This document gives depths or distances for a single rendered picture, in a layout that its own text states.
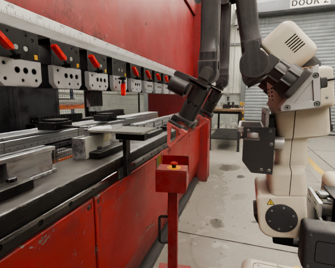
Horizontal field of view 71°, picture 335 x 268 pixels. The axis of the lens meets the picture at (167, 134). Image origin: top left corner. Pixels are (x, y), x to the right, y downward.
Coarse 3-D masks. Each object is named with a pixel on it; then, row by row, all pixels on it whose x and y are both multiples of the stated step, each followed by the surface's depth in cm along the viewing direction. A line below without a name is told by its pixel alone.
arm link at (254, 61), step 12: (240, 0) 66; (252, 0) 65; (240, 12) 66; (252, 12) 65; (240, 24) 67; (252, 24) 65; (240, 36) 67; (252, 36) 65; (252, 48) 64; (240, 60) 65; (252, 60) 64; (264, 60) 63; (240, 72) 72; (252, 72) 65
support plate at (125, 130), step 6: (108, 126) 118; (126, 126) 118; (102, 132) 103; (108, 132) 102; (114, 132) 101; (120, 132) 100; (126, 132) 99; (132, 132) 99; (138, 132) 98; (144, 132) 100
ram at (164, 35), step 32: (32, 0) 72; (64, 0) 85; (96, 0) 103; (128, 0) 131; (160, 0) 179; (32, 32) 73; (96, 32) 104; (128, 32) 133; (160, 32) 182; (192, 32) 294; (192, 64) 303
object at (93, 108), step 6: (90, 90) 107; (96, 90) 111; (90, 96) 107; (96, 96) 111; (102, 96) 116; (90, 102) 107; (96, 102) 112; (102, 102) 116; (90, 108) 109; (96, 108) 113
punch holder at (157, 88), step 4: (152, 72) 174; (156, 72) 178; (160, 72) 186; (152, 76) 175; (160, 76) 186; (156, 80) 179; (156, 84) 178; (160, 84) 186; (156, 88) 178; (160, 88) 187; (152, 92) 177; (156, 92) 179; (160, 92) 187
